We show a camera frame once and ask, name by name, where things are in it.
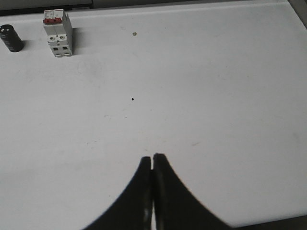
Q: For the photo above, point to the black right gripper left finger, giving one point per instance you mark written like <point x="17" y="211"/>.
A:
<point x="133" y="209"/>

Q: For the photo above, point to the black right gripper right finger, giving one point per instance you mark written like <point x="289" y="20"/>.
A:
<point x="175" y="207"/>

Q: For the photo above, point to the black cylindrical capacitor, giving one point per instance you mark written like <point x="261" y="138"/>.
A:
<point x="10" y="38"/>

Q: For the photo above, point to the white circuit breaker red switch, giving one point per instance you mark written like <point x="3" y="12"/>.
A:
<point x="59" y="32"/>

